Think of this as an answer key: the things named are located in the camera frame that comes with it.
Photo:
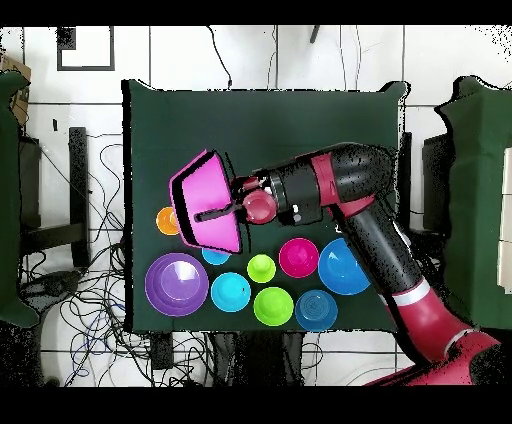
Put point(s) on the orange cup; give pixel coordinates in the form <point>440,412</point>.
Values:
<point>164,222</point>

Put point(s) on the black pedestal column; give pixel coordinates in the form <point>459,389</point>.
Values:
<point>256,360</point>

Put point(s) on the green cloth side table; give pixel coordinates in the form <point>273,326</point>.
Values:
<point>476,200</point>
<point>8,200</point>

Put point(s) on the small cyan bowl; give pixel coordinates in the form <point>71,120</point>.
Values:
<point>230,294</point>

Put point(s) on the small green bowl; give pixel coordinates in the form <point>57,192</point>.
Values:
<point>273,306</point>

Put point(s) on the cardboard box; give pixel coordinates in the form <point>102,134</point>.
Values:
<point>16,66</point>

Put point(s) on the small red bowl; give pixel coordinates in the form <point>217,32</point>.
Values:
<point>298,258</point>

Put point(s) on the large purple bowl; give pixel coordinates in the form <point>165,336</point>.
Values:
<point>176,296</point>

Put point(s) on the dark green tablecloth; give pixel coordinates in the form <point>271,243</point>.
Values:
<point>260,120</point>

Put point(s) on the small blue bowl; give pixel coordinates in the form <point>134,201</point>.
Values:
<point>316,310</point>

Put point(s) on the black floor marker frame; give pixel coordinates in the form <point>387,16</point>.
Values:
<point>66,38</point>

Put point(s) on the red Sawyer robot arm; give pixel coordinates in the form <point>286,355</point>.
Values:
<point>424,320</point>

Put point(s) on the green cup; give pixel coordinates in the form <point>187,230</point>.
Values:
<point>261,270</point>

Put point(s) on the white stacked boxes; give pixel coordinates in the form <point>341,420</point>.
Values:
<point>507,180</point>

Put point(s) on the black metal frame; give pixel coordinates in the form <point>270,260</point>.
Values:
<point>436,180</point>
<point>79,180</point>

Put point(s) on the large pink bowl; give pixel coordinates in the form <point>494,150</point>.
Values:
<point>208,188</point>

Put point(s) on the dark grey machine base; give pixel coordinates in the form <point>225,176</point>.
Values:
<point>56,284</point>

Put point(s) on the large blue bowl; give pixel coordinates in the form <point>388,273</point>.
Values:
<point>340,268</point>

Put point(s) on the blue cup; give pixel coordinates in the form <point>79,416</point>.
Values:
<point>216,258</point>

